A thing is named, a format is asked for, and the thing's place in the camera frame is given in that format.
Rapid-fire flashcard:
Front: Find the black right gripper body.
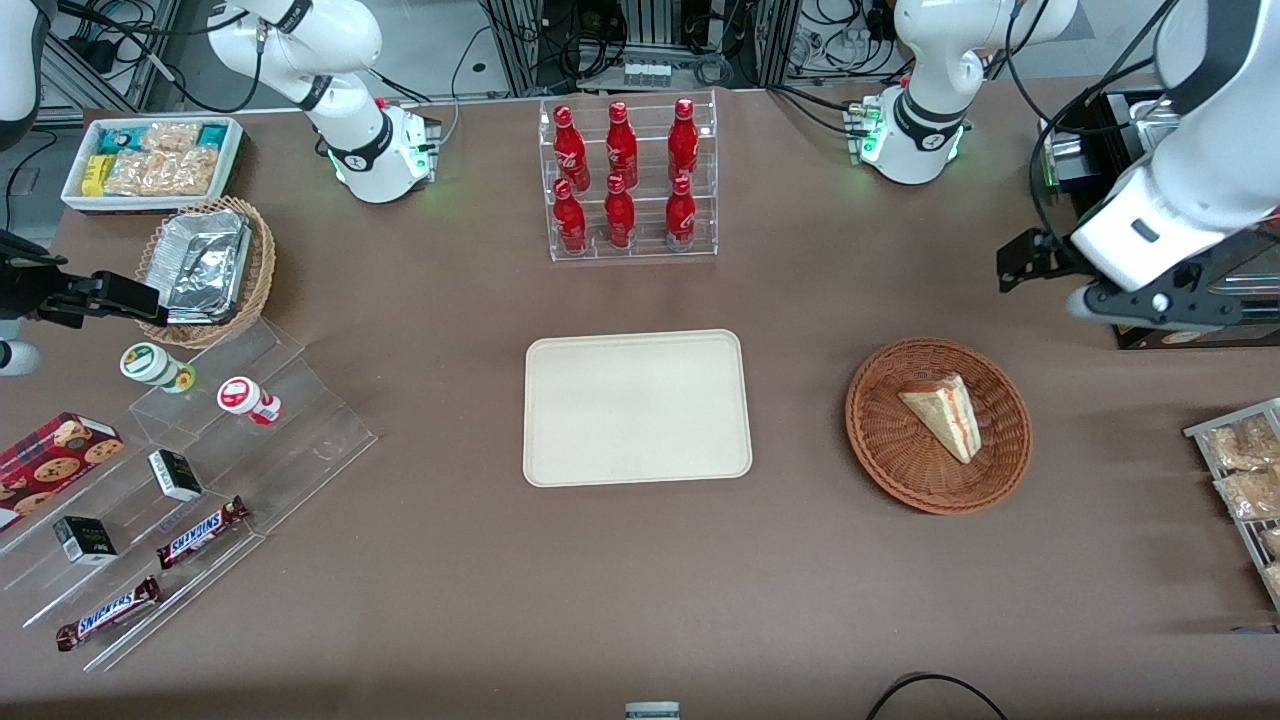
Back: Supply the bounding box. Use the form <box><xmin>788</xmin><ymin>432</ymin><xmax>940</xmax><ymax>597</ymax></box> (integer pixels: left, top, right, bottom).
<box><xmin>0</xmin><ymin>231</ymin><xmax>73</xmax><ymax>327</ymax></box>

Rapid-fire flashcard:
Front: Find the triangular sandwich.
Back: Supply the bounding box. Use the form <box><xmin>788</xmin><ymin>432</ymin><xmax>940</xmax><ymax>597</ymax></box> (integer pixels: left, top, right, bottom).
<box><xmin>897</xmin><ymin>373</ymin><xmax>980</xmax><ymax>466</ymax></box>

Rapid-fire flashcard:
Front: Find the light wicker basket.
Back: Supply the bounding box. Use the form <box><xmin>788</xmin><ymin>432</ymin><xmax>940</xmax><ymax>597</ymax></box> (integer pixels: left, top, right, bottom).
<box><xmin>134</xmin><ymin>196</ymin><xmax>278</xmax><ymax>350</ymax></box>

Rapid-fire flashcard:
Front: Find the tray of packaged snacks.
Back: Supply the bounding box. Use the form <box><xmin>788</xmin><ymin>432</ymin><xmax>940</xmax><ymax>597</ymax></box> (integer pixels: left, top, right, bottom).
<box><xmin>1183</xmin><ymin>397</ymin><xmax>1280</xmax><ymax>613</ymax></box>

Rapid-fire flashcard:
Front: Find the brown wicker basket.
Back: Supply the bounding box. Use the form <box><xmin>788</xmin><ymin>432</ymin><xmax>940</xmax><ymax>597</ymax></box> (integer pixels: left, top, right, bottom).
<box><xmin>845</xmin><ymin>338</ymin><xmax>1033</xmax><ymax>517</ymax></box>

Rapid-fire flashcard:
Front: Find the cream plastic tray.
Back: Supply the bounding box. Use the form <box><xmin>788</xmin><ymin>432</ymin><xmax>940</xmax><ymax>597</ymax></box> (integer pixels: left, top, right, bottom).
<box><xmin>523</xmin><ymin>329</ymin><xmax>754</xmax><ymax>489</ymax></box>

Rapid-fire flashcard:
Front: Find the green lid yogurt bottle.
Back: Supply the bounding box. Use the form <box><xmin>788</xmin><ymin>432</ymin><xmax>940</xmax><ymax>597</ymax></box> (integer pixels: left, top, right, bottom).
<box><xmin>119</xmin><ymin>342</ymin><xmax>198</xmax><ymax>396</ymax></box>

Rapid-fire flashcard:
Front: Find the foil container stack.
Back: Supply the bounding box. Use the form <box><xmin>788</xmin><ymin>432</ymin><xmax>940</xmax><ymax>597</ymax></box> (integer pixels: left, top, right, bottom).
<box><xmin>149</xmin><ymin>209</ymin><xmax>254</xmax><ymax>327</ymax></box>

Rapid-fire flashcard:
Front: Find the black device with green light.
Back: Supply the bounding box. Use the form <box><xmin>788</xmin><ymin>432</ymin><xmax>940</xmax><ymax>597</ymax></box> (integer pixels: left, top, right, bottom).
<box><xmin>1037</xmin><ymin>88</ymin><xmax>1183</xmax><ymax>201</ymax></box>

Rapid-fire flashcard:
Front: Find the white snack bin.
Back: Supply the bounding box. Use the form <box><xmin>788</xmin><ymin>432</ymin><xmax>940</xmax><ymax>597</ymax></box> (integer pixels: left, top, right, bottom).
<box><xmin>60</xmin><ymin>116</ymin><xmax>246</xmax><ymax>217</ymax></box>

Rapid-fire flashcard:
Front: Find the large cracker bag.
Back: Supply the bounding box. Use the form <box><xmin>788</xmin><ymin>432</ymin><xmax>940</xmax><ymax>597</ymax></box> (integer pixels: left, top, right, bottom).
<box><xmin>103</xmin><ymin>147</ymin><xmax>222</xmax><ymax>198</ymax></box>

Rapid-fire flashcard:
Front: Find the red plaid cookie box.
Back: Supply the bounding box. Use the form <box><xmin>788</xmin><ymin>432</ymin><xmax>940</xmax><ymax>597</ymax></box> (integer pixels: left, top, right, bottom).
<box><xmin>0</xmin><ymin>411</ymin><xmax>127</xmax><ymax>532</ymax></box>

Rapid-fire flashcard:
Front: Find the red lid yogurt bottle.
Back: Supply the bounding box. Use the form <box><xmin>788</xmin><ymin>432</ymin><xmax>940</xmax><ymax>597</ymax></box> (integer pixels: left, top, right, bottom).
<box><xmin>216</xmin><ymin>376</ymin><xmax>284</xmax><ymax>427</ymax></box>

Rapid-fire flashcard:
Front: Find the small cracker bag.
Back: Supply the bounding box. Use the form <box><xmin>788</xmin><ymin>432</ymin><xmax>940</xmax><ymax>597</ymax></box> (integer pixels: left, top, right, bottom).
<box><xmin>140</xmin><ymin>121</ymin><xmax>202</xmax><ymax>154</ymax></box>

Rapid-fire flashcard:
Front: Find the small black box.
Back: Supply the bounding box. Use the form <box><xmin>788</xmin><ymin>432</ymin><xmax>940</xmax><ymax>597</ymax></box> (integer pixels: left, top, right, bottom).
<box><xmin>52</xmin><ymin>515</ymin><xmax>119</xmax><ymax>567</ymax></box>
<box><xmin>147</xmin><ymin>449</ymin><xmax>205</xmax><ymax>504</ymax></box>

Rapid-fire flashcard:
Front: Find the clear acrylic step display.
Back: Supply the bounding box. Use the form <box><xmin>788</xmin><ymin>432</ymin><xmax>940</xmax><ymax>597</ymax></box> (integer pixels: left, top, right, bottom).
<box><xmin>0</xmin><ymin>316</ymin><xmax>380</xmax><ymax>674</ymax></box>

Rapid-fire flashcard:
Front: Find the snickers bar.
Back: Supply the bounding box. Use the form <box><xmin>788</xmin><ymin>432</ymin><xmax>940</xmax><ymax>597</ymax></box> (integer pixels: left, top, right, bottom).
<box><xmin>54</xmin><ymin>574</ymin><xmax>163</xmax><ymax>653</ymax></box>
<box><xmin>154</xmin><ymin>495</ymin><xmax>252</xmax><ymax>572</ymax></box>

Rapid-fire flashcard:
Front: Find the red cola bottle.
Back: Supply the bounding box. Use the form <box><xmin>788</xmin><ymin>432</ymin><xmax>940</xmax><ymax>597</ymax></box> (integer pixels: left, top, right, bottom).
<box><xmin>603</xmin><ymin>174</ymin><xmax>637</xmax><ymax>250</ymax></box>
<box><xmin>604</xmin><ymin>101</ymin><xmax>640</xmax><ymax>191</ymax></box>
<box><xmin>552</xmin><ymin>178</ymin><xmax>589</xmax><ymax>255</ymax></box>
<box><xmin>667</xmin><ymin>98</ymin><xmax>701</xmax><ymax>187</ymax></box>
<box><xmin>552</xmin><ymin>105</ymin><xmax>592</xmax><ymax>193</ymax></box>
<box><xmin>664</xmin><ymin>175</ymin><xmax>698</xmax><ymax>250</ymax></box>

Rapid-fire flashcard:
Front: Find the clear acrylic bottle rack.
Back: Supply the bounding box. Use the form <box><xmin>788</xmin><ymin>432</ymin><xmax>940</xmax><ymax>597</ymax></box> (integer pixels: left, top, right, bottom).
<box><xmin>538</xmin><ymin>89</ymin><xmax>720</xmax><ymax>264</ymax></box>

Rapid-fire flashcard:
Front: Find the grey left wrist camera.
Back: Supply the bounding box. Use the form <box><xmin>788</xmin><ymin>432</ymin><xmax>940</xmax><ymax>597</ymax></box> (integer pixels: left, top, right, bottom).
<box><xmin>1065</xmin><ymin>262</ymin><xmax>1247</xmax><ymax>332</ymax></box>

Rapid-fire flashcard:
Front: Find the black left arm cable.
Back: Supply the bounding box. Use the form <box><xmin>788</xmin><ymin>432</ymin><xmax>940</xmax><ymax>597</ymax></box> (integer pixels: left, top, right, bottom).
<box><xmin>1002</xmin><ymin>0</ymin><xmax>1183</xmax><ymax>253</ymax></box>

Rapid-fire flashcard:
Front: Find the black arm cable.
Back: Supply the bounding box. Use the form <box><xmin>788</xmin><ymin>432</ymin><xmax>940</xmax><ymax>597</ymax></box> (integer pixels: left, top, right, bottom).
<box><xmin>56</xmin><ymin>0</ymin><xmax>266</xmax><ymax>115</ymax></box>
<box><xmin>1002</xmin><ymin>0</ymin><xmax>1183</xmax><ymax>253</ymax></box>

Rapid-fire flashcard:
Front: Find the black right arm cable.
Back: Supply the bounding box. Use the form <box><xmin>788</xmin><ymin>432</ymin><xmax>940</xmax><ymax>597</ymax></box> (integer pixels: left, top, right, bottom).
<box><xmin>56</xmin><ymin>0</ymin><xmax>266</xmax><ymax>115</ymax></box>

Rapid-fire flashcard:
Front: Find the grey table cable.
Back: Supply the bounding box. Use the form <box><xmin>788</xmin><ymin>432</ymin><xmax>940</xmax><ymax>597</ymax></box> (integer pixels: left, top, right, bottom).
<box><xmin>438</xmin><ymin>24</ymin><xmax>503</xmax><ymax>153</ymax></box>

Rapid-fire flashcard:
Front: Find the black cable loop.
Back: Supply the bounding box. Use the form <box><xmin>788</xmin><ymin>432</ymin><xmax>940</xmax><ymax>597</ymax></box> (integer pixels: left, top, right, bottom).
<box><xmin>864</xmin><ymin>672</ymin><xmax>1012</xmax><ymax>720</ymax></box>

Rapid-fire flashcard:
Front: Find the aluminium frame rack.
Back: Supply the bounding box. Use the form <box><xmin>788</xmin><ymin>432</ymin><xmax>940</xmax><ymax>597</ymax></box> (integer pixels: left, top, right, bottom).
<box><xmin>478</xmin><ymin>0</ymin><xmax>903</xmax><ymax>97</ymax></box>

